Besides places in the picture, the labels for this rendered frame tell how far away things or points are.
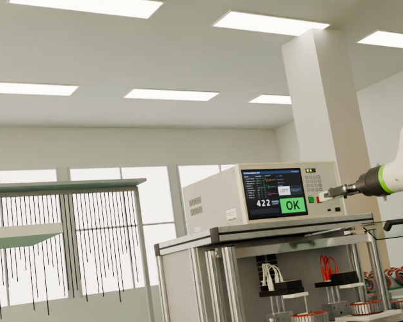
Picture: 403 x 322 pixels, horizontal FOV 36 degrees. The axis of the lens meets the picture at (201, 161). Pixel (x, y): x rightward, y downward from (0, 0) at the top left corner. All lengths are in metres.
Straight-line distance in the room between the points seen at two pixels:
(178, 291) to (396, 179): 0.83
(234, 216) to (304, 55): 4.51
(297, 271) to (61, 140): 6.66
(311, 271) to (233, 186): 0.46
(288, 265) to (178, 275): 0.39
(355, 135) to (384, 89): 2.58
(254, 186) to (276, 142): 8.42
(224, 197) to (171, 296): 0.41
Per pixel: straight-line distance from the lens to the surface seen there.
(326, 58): 6.39
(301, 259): 2.27
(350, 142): 6.24
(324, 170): 2.25
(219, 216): 2.13
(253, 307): 2.12
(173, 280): 2.19
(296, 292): 1.97
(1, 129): 8.45
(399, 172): 1.83
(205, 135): 9.67
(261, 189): 2.05
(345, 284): 2.11
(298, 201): 2.14
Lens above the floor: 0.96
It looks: 11 degrees up
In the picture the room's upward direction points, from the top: 8 degrees counter-clockwise
